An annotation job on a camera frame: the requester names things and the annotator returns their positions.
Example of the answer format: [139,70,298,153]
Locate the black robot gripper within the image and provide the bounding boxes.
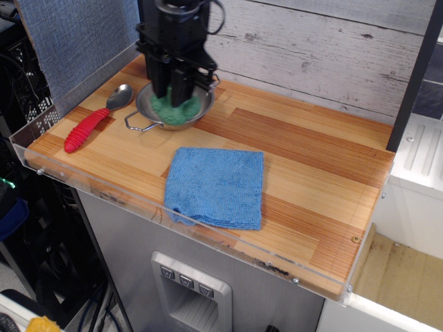
[148,1,220,107]

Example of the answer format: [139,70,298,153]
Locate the green toy broccoli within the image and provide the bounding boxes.
[150,92,201,126]

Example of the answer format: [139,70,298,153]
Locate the stainless steel pot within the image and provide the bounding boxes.
[125,74,221,132]

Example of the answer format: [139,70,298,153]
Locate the blue microfiber cloth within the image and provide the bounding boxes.
[164,147,264,230]

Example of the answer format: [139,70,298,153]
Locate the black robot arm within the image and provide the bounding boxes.
[136,0,225,107]

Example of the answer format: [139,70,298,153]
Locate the blue fabric panel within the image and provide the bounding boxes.
[15,0,140,116]

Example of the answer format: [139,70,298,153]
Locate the black plastic crate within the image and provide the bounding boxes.
[1,1,60,138]

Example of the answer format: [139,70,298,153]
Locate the silver toy fridge cabinet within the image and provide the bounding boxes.
[80,193,324,331]

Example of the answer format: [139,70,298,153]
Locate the toy water dispenser panel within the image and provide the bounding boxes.
[151,251,233,331]

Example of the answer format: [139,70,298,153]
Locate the white toy sink unit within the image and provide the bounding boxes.
[318,115,442,331]

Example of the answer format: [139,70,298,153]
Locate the black vertical post left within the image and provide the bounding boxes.
[136,0,158,79]

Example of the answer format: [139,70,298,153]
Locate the black vertical post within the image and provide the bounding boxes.
[386,0,442,152]
[136,0,158,79]

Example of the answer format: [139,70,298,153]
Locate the red handled metal spoon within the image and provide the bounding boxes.
[64,84,133,153]

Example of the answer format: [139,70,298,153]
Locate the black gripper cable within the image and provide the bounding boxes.
[202,0,226,35]

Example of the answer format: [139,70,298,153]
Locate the black vertical post right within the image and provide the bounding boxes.
[386,0,442,152]

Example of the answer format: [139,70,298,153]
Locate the clear acrylic guard rail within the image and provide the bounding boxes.
[9,44,390,308]

